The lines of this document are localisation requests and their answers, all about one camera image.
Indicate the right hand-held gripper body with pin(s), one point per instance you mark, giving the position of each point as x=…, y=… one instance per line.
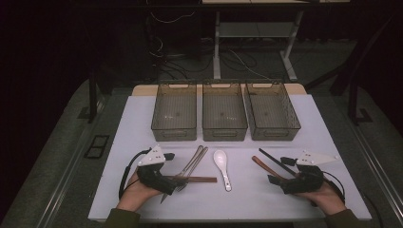
x=305, y=182

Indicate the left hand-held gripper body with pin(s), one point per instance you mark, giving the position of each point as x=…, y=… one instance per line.
x=155, y=180

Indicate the black chopstick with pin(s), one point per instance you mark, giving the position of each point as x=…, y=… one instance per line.
x=275, y=160

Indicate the brown wooden spoon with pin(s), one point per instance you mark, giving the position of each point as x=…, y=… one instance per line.
x=263, y=164

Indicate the metal knife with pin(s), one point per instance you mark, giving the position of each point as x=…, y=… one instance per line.
x=195, y=154

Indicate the metal cutlery pair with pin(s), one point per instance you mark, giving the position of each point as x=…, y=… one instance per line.
x=199, y=159

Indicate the smoky transparent plastic bin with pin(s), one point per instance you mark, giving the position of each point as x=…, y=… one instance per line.
x=272, y=110
x=174, y=110
x=224, y=110

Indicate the white ceramic spoon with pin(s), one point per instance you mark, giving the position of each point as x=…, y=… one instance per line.
x=220, y=158

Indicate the person's left hand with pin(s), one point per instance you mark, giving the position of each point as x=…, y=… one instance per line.
x=136, y=196

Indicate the person's right hand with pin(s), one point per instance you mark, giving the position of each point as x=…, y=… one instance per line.
x=328, y=199

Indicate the white table cover sheet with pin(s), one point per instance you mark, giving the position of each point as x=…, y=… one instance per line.
x=247, y=202

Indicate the black upright stand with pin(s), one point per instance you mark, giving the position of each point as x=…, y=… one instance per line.
x=92, y=98
x=354, y=101

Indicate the slanted black stand leg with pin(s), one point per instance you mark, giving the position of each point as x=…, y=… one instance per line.
x=348, y=60

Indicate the white desk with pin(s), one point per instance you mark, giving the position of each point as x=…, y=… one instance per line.
x=253, y=30

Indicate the metal floor rail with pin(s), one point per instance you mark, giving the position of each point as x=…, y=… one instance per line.
x=380, y=171
x=66, y=177

